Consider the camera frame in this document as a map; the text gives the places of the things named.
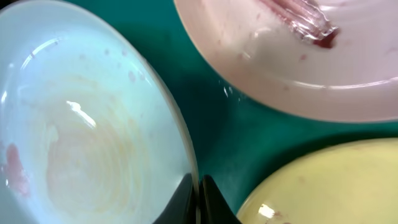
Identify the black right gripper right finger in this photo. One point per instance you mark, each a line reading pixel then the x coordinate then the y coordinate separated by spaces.
pixel 213 207

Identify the light blue plate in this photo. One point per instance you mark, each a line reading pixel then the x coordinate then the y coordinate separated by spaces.
pixel 89 131

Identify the white pink plate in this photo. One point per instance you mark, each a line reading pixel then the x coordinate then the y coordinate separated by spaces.
pixel 250 47

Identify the yellow green plate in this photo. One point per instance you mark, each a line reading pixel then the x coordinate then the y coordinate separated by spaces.
pixel 352 183

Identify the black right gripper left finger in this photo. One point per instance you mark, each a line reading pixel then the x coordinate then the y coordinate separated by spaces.
pixel 182 207

